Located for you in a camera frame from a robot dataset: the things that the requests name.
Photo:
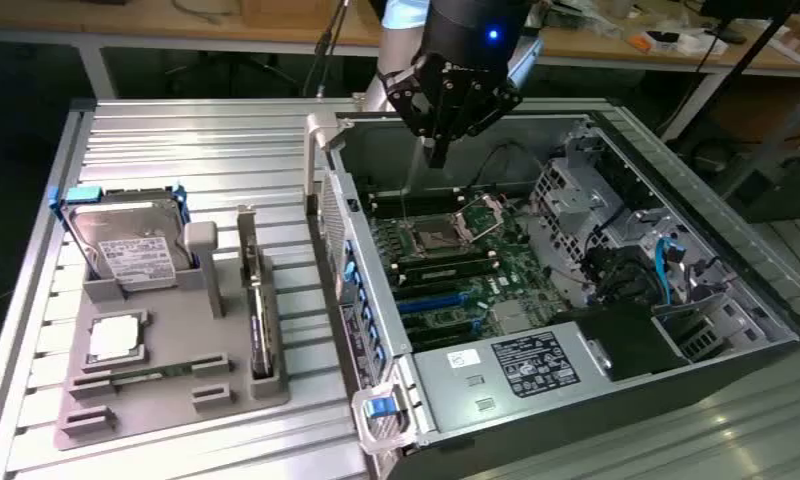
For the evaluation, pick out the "grey power supply unit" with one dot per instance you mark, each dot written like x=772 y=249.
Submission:
x=440 y=395

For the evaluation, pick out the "clear case latch blue tab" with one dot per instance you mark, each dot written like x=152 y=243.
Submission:
x=380 y=407

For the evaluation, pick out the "long blue expansion slot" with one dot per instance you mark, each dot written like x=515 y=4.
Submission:
x=434 y=303

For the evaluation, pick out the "silver chipset heat sink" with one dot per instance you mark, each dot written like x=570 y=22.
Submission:
x=510 y=317

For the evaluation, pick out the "metal socket cover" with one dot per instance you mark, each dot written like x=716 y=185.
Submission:
x=483 y=217

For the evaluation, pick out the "hard disk in blue caddy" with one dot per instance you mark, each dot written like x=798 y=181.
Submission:
x=133 y=240

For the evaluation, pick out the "black monitor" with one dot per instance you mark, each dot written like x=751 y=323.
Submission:
x=740 y=7

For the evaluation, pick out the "socket locking lever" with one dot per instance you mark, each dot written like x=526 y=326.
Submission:
x=406 y=205

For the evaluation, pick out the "grey parts rack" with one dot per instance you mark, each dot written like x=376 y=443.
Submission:
x=173 y=350

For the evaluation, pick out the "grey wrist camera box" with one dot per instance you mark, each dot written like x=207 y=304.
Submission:
x=527 y=62

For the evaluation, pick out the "grey slotted disk bay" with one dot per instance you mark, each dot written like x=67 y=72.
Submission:
x=700 y=335

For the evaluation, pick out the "black tripod pole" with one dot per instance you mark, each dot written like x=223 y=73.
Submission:
x=751 y=50

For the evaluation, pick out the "grey case latch bracket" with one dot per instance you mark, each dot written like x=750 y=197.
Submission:
x=320 y=130

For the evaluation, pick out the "silver CPU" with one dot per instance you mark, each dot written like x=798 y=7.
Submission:
x=113 y=340

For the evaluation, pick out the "dark grey floor cabinet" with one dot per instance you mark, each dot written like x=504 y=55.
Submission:
x=794 y=195

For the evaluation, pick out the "green RAM stick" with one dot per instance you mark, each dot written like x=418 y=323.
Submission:
x=153 y=373

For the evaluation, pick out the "perforated metal disk bay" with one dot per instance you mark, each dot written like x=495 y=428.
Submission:
x=563 y=200

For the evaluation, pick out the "graphics card with black fan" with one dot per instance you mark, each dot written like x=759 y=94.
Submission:
x=260 y=325

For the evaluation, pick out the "CPU socket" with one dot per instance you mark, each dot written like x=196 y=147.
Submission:
x=434 y=235

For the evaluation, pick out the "wooden desk white frame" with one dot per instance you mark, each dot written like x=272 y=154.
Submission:
x=73 y=20

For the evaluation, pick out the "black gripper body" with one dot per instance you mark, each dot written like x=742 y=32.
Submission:
x=474 y=35

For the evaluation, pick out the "green motherboard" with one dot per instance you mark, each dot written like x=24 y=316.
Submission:
x=507 y=280

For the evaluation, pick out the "black RAM stick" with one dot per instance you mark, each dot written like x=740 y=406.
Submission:
x=440 y=272

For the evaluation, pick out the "open black PC case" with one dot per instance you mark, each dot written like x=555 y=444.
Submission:
x=574 y=440

